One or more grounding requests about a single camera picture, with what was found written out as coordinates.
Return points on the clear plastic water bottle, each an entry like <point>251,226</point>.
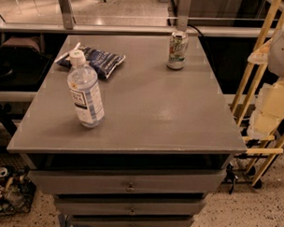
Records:
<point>83,84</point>

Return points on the top grey drawer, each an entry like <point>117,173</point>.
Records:
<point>125,182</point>

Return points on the white green soda can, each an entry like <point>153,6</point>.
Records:
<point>179,42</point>

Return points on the blue chip bag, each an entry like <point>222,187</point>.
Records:
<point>102,62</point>

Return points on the middle grey drawer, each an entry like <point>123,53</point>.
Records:
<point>130,207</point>

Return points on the metal railing frame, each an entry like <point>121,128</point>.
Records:
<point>235,18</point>

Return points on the bottom grey drawer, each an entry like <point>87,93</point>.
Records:
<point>112,221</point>

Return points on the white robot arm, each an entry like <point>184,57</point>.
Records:
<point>276,54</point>

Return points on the wooden yellow rack frame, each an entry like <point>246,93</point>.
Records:
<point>261,153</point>

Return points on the grey drawer cabinet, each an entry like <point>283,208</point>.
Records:
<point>155,118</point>

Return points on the black basket of trash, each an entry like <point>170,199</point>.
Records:
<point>17,191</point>

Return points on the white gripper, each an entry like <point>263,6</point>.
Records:
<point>282,51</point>

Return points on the dark chair at left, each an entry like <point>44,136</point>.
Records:
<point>22,64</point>

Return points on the grey drawer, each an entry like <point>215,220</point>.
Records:
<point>130,207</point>
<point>112,221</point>
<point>125,182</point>

